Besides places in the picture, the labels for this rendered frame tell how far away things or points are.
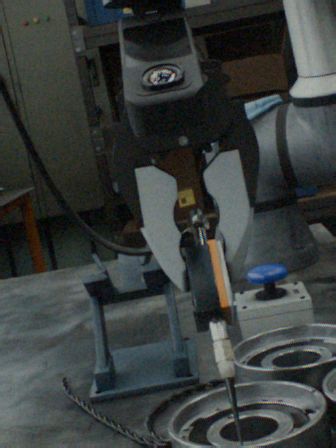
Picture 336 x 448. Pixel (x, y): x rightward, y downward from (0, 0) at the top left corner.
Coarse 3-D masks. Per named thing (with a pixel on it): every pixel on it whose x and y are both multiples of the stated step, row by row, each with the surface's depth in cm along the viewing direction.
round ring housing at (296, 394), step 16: (240, 384) 56; (256, 384) 56; (272, 384) 56; (288, 384) 55; (192, 400) 55; (208, 400) 56; (224, 400) 56; (240, 400) 56; (256, 400) 56; (272, 400) 55; (288, 400) 55; (304, 400) 54; (320, 400) 51; (176, 416) 53; (192, 416) 55; (240, 416) 54; (256, 416) 53; (272, 416) 53; (320, 416) 48; (176, 432) 52; (208, 432) 52; (224, 432) 53; (256, 432) 54; (272, 432) 53; (288, 432) 50; (304, 432) 47; (320, 432) 48
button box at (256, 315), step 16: (288, 288) 79; (304, 288) 77; (240, 304) 76; (256, 304) 75; (272, 304) 74; (288, 304) 74; (304, 304) 73; (240, 320) 74; (256, 320) 74; (272, 320) 74; (288, 320) 74; (304, 320) 74
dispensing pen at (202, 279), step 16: (192, 224) 54; (208, 224) 54; (192, 256) 52; (208, 256) 51; (192, 272) 51; (208, 272) 51; (192, 288) 51; (208, 288) 50; (208, 304) 50; (208, 320) 51; (224, 320) 51; (224, 336) 51; (224, 352) 50; (224, 368) 50; (240, 432) 48
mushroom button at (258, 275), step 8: (272, 264) 77; (256, 272) 76; (264, 272) 75; (272, 272) 75; (280, 272) 75; (248, 280) 76; (256, 280) 75; (264, 280) 75; (272, 280) 75; (264, 288) 77; (272, 288) 76
